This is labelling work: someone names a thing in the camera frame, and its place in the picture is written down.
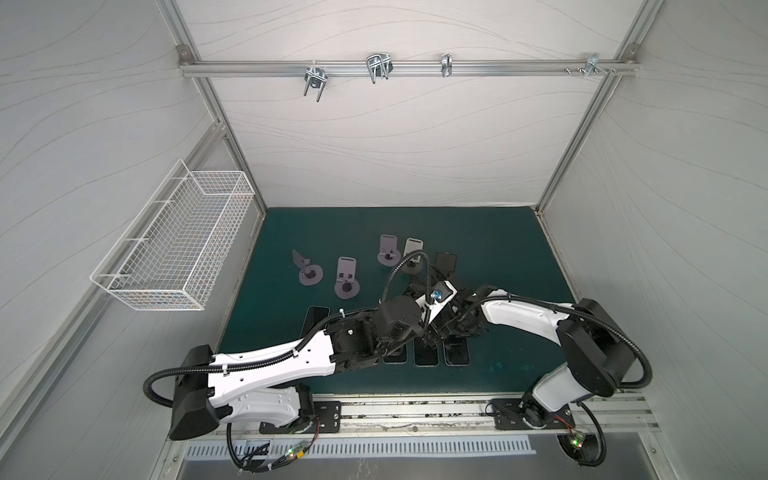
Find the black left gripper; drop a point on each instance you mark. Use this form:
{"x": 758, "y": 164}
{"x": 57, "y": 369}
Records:
{"x": 434, "y": 337}

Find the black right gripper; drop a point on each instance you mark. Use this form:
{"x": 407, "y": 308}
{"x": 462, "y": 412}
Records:
{"x": 459, "y": 315}

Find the pink phone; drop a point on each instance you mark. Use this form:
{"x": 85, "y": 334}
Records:
{"x": 456, "y": 352}

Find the teal phone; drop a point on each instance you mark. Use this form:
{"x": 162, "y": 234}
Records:
{"x": 425, "y": 355}

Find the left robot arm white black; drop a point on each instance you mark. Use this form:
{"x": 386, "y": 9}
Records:
{"x": 264, "y": 385}

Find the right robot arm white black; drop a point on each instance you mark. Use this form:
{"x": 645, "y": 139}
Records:
{"x": 599, "y": 358}

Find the round grey stand back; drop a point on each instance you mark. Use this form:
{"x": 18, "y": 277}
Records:
{"x": 411, "y": 263}

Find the aluminium top cross bar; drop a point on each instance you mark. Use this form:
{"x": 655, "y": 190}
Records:
{"x": 401, "y": 68}

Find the metal u-bolt clamp middle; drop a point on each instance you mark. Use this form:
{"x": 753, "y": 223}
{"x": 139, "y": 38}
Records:
{"x": 379, "y": 66}

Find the metal u-bolt clamp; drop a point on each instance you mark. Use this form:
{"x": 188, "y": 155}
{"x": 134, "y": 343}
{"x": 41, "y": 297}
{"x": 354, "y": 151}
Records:
{"x": 315, "y": 78}
{"x": 379, "y": 66}

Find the metal u-bolt clamp left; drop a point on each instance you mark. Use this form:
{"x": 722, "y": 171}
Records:
{"x": 315, "y": 78}

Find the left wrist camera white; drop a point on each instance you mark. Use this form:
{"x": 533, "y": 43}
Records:
{"x": 435, "y": 300}

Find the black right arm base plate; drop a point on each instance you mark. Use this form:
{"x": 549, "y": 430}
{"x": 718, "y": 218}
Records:
{"x": 520, "y": 414}

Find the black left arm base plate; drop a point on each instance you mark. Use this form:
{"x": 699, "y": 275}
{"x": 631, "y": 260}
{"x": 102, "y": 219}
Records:
{"x": 322, "y": 417}

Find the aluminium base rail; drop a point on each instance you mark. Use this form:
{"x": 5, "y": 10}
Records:
{"x": 471, "y": 414}

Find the white slotted cable duct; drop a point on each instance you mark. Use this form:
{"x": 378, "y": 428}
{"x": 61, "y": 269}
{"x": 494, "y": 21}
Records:
{"x": 331, "y": 447}

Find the small metal bracket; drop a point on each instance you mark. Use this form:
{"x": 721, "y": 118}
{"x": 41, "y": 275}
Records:
{"x": 446, "y": 65}

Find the white wire basket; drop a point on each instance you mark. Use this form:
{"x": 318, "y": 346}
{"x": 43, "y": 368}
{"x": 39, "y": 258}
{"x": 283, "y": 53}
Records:
{"x": 170, "y": 255}

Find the metal bolt bracket right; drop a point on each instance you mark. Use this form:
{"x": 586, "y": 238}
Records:
{"x": 591, "y": 67}

